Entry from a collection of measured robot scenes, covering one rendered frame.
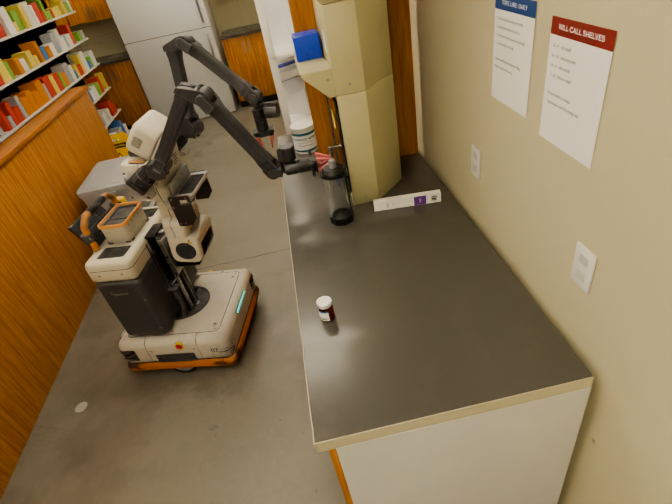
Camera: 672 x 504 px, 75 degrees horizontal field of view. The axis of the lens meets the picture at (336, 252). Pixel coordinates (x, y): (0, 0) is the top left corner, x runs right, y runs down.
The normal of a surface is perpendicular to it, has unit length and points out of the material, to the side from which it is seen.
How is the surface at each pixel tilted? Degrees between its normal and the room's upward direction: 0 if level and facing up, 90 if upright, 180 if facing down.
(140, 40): 90
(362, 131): 90
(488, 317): 0
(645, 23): 90
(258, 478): 0
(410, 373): 0
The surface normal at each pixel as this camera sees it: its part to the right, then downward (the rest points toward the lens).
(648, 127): -0.97, 0.22
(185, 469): -0.17, -0.79
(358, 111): 0.15, 0.57
